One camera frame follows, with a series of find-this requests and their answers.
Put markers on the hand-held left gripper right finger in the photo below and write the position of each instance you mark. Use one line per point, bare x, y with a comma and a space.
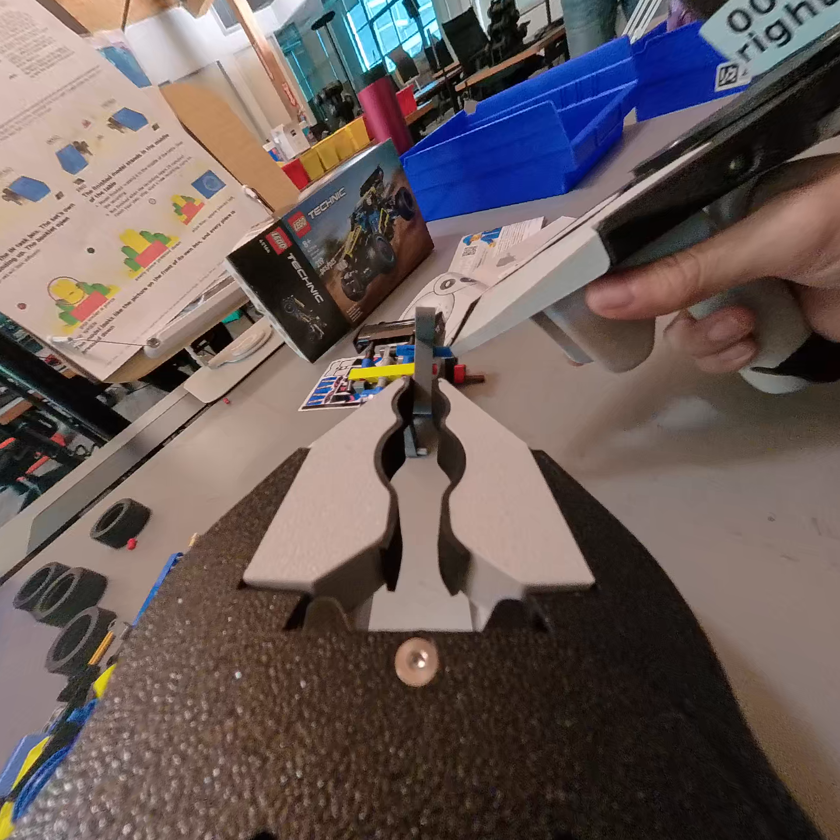
525, 525

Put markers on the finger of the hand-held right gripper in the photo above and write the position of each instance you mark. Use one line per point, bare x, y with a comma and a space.
538, 282
577, 223

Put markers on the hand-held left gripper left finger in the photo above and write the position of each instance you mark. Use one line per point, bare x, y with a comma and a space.
321, 525

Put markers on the grey bent lego beam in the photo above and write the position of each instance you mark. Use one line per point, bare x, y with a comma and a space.
425, 367

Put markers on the lego instruction booklet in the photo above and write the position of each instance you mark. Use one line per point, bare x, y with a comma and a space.
505, 239

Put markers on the lego sticker sheet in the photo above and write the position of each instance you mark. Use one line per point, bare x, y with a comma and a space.
325, 390

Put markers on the partly built lego model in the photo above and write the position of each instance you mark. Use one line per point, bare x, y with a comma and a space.
387, 371

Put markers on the lego set box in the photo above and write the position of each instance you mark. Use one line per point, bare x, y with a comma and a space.
341, 249

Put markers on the pile of loose lego parts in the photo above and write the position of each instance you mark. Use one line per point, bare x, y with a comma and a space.
65, 735

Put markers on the person's right hand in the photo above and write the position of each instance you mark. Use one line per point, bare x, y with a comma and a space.
787, 262

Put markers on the large blue plastic bin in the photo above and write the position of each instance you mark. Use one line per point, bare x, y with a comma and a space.
512, 144

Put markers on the small blue plastic bin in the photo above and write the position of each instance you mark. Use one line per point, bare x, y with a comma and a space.
682, 65

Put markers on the black office chair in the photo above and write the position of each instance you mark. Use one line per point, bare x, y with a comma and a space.
466, 39

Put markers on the maroon cylinder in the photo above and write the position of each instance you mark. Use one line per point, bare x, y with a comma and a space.
384, 118

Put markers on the white poster stand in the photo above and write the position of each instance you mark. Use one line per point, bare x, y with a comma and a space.
197, 321

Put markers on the row of yellow plastic bins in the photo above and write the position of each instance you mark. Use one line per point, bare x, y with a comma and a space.
334, 148

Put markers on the small red plastic bin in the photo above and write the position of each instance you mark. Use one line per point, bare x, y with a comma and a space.
295, 174

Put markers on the black floor lamp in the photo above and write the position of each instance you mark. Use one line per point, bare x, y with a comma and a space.
334, 59

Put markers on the black metal rack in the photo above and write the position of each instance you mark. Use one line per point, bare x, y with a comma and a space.
39, 407

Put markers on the brown cardboard panel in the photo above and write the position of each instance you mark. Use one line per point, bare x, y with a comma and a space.
216, 131

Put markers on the printed instruction poster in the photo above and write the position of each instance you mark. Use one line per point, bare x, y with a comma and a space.
98, 197

